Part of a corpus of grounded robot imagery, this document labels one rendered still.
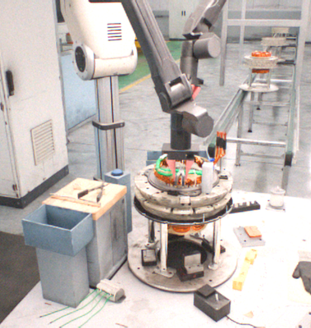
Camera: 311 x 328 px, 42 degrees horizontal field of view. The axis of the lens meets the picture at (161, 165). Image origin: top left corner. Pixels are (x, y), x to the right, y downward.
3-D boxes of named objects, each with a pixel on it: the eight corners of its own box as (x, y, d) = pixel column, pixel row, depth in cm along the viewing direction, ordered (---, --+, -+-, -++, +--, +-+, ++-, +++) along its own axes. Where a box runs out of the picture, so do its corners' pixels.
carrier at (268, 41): (252, 59, 598) (253, 38, 587) (274, 57, 611) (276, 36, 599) (267, 63, 565) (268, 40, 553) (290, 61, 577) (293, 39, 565)
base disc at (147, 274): (220, 305, 122) (220, 302, 122) (107, 274, 136) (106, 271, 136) (247, 239, 155) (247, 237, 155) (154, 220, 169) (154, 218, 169)
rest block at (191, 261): (182, 266, 135) (182, 253, 133) (197, 262, 137) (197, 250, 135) (187, 274, 131) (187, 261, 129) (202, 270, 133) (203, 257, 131)
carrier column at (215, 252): (217, 266, 138) (220, 213, 130) (210, 265, 139) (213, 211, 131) (219, 262, 140) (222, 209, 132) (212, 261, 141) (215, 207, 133)
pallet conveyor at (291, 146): (288, 261, 274) (303, 150, 244) (198, 246, 292) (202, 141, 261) (297, 60, 1133) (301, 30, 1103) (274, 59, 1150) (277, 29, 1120)
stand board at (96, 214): (95, 220, 120) (95, 213, 119) (42, 209, 126) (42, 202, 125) (127, 192, 137) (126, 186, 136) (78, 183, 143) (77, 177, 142)
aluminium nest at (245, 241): (265, 245, 153) (265, 239, 152) (242, 247, 152) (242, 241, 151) (254, 229, 164) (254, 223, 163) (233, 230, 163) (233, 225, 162)
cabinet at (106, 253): (101, 291, 130) (96, 220, 120) (52, 278, 136) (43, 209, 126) (129, 258, 146) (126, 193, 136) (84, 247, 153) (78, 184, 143)
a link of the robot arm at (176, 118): (183, 102, 111) (166, 105, 108) (199, 107, 106) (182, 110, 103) (183, 127, 114) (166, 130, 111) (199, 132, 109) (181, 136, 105)
